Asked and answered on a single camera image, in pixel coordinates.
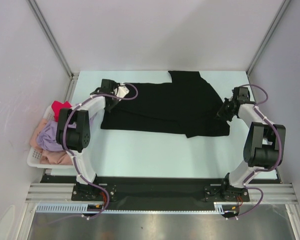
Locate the black t shirt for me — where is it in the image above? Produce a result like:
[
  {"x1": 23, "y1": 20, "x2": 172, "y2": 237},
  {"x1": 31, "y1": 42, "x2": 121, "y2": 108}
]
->
[{"x1": 101, "y1": 70, "x2": 230, "y2": 138}]

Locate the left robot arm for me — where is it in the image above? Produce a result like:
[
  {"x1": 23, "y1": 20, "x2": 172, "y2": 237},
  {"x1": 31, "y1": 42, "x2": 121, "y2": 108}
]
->
[{"x1": 55, "y1": 79, "x2": 129, "y2": 202}]

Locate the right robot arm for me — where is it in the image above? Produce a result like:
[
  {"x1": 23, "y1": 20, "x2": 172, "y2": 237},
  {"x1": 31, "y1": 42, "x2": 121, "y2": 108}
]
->
[{"x1": 217, "y1": 85, "x2": 286, "y2": 202}]

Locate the red t shirt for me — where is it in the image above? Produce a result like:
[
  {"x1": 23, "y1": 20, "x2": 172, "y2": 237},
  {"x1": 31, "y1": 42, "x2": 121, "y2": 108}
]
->
[{"x1": 51, "y1": 100, "x2": 72, "y2": 122}]

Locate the lilac t shirt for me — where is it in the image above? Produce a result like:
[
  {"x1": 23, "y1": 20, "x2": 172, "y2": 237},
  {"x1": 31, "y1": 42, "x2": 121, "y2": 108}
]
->
[{"x1": 29, "y1": 118, "x2": 64, "y2": 152}]

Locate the pink t shirt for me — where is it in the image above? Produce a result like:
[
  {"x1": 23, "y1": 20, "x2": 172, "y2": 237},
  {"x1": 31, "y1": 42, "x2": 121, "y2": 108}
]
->
[{"x1": 29, "y1": 118, "x2": 74, "y2": 166}]

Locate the white laundry basket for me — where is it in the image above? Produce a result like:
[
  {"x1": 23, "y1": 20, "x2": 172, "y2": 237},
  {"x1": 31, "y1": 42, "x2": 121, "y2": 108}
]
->
[{"x1": 26, "y1": 105, "x2": 73, "y2": 170}]

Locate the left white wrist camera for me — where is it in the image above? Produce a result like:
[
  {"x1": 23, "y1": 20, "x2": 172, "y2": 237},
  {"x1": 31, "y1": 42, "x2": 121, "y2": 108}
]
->
[{"x1": 114, "y1": 83, "x2": 129, "y2": 99}]

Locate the left aluminium corner post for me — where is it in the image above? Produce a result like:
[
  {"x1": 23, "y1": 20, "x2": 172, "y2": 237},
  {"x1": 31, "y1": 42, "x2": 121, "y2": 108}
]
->
[{"x1": 27, "y1": 0, "x2": 74, "y2": 79}]

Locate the aluminium corner post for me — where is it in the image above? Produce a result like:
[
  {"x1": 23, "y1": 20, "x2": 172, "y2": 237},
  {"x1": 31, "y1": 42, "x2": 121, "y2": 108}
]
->
[
  {"x1": 27, "y1": 0, "x2": 74, "y2": 79},
  {"x1": 246, "y1": 0, "x2": 292, "y2": 78}
]

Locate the aluminium front rail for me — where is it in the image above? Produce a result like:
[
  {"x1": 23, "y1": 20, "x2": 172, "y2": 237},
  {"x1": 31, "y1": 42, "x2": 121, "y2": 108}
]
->
[{"x1": 26, "y1": 183, "x2": 298, "y2": 205}]

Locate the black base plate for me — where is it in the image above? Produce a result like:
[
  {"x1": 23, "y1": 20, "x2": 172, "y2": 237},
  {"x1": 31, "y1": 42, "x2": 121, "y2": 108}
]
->
[{"x1": 41, "y1": 174, "x2": 282, "y2": 211}]

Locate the white slotted cable duct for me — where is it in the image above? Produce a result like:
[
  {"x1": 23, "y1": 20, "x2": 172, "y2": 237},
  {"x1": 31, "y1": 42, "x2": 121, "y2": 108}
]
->
[{"x1": 36, "y1": 203, "x2": 238, "y2": 215}]

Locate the right aluminium corner post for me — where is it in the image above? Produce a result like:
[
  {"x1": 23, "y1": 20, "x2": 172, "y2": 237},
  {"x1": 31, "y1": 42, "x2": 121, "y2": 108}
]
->
[{"x1": 246, "y1": 0, "x2": 292, "y2": 78}]

